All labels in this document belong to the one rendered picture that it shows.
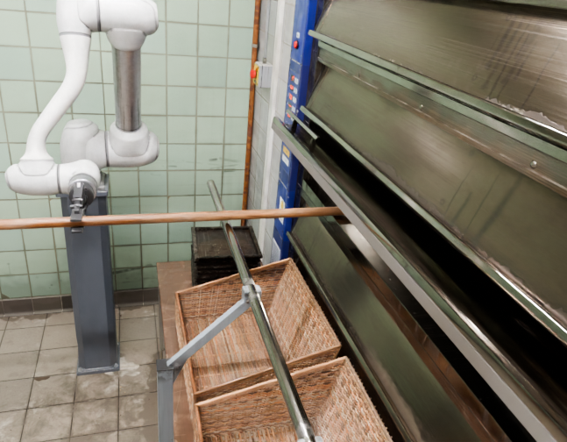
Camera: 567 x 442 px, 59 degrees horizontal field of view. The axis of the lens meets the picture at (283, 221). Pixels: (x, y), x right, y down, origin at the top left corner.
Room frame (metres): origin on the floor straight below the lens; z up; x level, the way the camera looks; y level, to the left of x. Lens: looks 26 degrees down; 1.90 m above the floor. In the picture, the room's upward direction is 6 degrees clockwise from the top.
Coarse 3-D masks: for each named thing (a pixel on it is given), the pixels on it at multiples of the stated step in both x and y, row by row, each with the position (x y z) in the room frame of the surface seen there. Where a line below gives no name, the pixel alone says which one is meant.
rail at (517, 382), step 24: (360, 216) 1.04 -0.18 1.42; (384, 240) 0.93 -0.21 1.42; (408, 264) 0.83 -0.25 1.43; (432, 288) 0.75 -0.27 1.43; (456, 312) 0.68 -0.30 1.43; (480, 336) 0.63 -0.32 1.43; (504, 360) 0.58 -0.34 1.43; (528, 384) 0.53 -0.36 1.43; (528, 408) 0.50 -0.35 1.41; (552, 408) 0.49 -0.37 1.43; (552, 432) 0.46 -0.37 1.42
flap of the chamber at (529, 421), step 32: (320, 160) 1.44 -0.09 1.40; (352, 160) 1.52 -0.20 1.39; (352, 192) 1.22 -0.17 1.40; (384, 192) 1.28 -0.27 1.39; (352, 224) 1.06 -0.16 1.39; (384, 224) 1.05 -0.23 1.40; (416, 224) 1.10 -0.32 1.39; (384, 256) 0.91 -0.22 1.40; (416, 256) 0.91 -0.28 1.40; (448, 256) 0.95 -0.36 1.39; (416, 288) 0.78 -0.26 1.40; (448, 288) 0.80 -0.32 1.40; (480, 288) 0.83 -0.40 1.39; (448, 320) 0.69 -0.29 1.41; (480, 320) 0.71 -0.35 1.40; (512, 320) 0.73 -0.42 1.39; (512, 352) 0.63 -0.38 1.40; (544, 352) 0.65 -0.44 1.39; (544, 384) 0.57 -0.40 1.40
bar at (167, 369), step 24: (216, 192) 1.64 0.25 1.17; (240, 264) 1.17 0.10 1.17; (240, 312) 1.05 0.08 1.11; (264, 312) 0.97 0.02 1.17; (264, 336) 0.89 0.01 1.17; (168, 360) 1.01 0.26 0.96; (168, 384) 0.98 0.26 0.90; (288, 384) 0.75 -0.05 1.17; (168, 408) 0.98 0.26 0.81; (288, 408) 0.70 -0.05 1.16; (168, 432) 0.98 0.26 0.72; (312, 432) 0.64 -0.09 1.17
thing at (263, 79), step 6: (258, 66) 2.36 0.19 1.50; (264, 66) 2.35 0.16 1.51; (270, 66) 2.36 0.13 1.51; (258, 72) 2.35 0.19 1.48; (264, 72) 2.35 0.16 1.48; (270, 72) 2.36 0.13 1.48; (258, 78) 2.35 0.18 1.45; (264, 78) 2.35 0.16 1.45; (270, 78) 2.36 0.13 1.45; (258, 84) 2.35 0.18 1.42; (264, 84) 2.36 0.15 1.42; (270, 84) 2.36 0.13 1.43
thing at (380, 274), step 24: (312, 192) 1.73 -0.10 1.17; (336, 216) 1.53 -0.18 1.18; (360, 240) 1.38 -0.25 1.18; (360, 264) 1.29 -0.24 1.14; (384, 264) 1.25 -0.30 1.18; (384, 288) 1.15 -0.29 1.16; (408, 312) 1.03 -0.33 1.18; (432, 336) 0.94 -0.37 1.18; (456, 360) 0.86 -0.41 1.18; (456, 384) 0.82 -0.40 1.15; (480, 384) 0.80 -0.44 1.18; (480, 408) 0.74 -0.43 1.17; (504, 408) 0.74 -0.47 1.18; (504, 432) 0.68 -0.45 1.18; (528, 432) 0.68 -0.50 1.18
